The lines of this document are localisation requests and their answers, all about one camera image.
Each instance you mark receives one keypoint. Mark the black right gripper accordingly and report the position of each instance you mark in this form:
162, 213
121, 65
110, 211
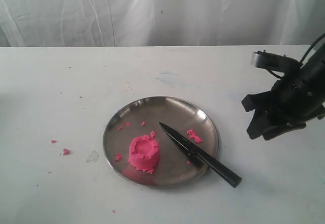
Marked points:
296, 98

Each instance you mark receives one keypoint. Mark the black knife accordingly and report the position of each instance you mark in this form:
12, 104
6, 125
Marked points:
192, 150

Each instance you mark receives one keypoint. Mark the pink clay lump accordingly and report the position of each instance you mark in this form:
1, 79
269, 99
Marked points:
144, 153

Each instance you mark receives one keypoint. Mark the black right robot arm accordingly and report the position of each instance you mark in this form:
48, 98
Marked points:
316, 58

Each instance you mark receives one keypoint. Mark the pink smear crumb on plate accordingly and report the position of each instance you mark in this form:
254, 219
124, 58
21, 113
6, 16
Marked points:
193, 135

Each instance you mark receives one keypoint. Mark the round steel plate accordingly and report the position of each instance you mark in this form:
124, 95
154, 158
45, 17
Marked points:
174, 167

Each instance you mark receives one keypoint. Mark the pink crumbs upper left plate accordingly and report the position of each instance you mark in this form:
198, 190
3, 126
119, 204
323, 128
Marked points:
125, 124

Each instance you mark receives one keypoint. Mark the clear tape scrap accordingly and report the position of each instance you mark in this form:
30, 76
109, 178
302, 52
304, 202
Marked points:
93, 157

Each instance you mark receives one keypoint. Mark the pink crumb on table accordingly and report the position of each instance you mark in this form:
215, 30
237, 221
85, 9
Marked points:
66, 152

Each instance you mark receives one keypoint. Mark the white curtain backdrop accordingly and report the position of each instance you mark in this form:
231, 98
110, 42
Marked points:
160, 22

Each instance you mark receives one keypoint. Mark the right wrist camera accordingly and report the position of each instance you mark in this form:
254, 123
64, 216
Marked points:
273, 62

